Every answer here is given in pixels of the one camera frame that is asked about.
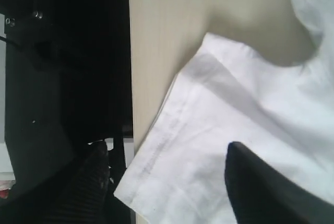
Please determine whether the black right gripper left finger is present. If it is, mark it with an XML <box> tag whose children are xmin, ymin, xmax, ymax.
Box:
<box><xmin>1</xmin><ymin>142</ymin><xmax>109</xmax><ymax>223</ymax></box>

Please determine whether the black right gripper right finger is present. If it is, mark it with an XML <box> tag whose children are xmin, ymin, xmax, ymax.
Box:
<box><xmin>224</xmin><ymin>142</ymin><xmax>333</xmax><ymax>223</ymax></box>

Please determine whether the black table frame structure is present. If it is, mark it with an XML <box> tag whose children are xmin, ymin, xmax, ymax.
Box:
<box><xmin>1</xmin><ymin>0</ymin><xmax>133</xmax><ymax>199</ymax></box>

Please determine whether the white t-shirt red lettering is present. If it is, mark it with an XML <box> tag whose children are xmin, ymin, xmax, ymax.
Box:
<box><xmin>114</xmin><ymin>0</ymin><xmax>333</xmax><ymax>223</ymax></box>

